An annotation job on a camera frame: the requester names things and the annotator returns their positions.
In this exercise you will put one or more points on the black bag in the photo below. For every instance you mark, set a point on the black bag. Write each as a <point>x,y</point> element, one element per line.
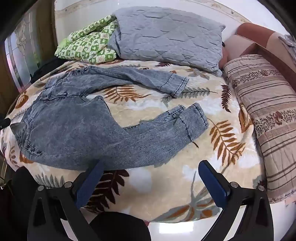
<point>46,67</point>

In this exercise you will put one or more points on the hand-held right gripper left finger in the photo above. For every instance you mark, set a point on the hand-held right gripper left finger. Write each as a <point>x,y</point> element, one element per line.
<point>90,183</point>

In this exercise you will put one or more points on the patterned glass door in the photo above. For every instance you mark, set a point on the patterned glass door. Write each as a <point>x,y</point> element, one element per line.
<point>20,46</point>

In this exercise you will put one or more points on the grey patterned cloth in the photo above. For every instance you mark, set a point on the grey patterned cloth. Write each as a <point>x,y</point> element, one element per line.
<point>288,42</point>

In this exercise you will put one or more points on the wooden door panel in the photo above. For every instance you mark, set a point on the wooden door panel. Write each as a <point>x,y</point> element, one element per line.
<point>7,76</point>

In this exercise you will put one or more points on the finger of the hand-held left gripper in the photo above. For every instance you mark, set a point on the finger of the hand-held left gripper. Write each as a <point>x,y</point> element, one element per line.
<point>4,122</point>

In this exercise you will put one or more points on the brown and pink cushion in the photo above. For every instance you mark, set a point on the brown and pink cushion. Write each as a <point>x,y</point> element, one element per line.
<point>249,30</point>

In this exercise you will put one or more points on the leaf print blanket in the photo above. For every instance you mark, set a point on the leaf print blanket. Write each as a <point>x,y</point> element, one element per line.
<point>161,180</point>

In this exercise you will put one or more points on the green checked quilt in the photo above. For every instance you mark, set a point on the green checked quilt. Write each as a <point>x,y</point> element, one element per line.
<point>87,46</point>

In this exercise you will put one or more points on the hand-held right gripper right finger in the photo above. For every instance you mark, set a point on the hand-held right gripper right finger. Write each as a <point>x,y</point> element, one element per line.
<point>212,183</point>

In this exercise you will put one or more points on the grey quilted pillow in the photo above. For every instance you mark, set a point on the grey quilted pillow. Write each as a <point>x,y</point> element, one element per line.
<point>166,37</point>

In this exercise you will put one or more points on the blue denim pants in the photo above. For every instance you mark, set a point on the blue denim pants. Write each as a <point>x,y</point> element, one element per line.
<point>69,129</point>

